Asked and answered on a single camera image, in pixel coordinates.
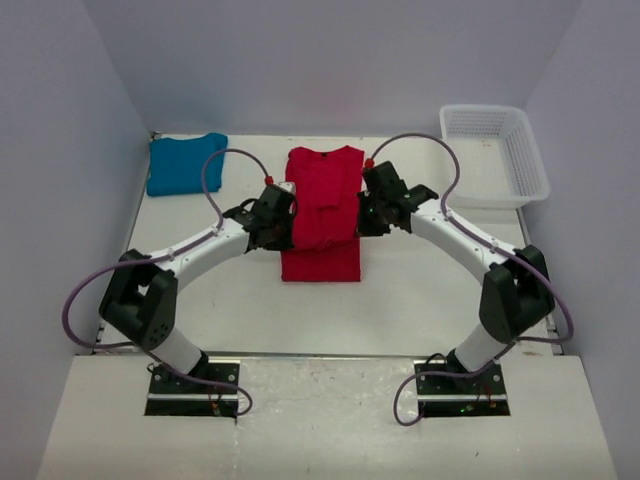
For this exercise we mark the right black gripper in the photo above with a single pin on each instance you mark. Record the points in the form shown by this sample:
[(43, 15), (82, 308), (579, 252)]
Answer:
[(365, 229)]

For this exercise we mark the folded blue t shirt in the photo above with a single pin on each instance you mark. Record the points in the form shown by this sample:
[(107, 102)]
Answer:
[(176, 164)]

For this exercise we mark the red t shirt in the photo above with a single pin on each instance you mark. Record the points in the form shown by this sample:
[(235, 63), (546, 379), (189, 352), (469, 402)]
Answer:
[(326, 247)]

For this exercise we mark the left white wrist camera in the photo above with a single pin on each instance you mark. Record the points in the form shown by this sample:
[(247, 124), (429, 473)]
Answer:
[(287, 186)]

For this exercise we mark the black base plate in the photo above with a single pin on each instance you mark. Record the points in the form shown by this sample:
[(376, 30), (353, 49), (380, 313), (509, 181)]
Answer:
[(170, 395), (442, 397)]

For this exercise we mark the white plastic basket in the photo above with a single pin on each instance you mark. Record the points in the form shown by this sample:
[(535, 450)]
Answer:
[(500, 163)]

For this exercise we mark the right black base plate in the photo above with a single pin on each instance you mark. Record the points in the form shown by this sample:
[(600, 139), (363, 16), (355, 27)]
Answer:
[(442, 397)]

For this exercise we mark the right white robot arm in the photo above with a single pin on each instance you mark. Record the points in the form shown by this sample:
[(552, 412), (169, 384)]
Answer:
[(514, 296)]

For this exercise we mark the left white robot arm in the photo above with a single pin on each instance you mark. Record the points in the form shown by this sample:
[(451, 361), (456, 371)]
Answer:
[(141, 299)]

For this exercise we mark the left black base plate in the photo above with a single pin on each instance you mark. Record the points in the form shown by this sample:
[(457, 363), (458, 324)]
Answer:
[(170, 395)]

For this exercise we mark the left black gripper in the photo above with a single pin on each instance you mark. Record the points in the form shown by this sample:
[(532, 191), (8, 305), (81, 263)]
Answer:
[(286, 242)]

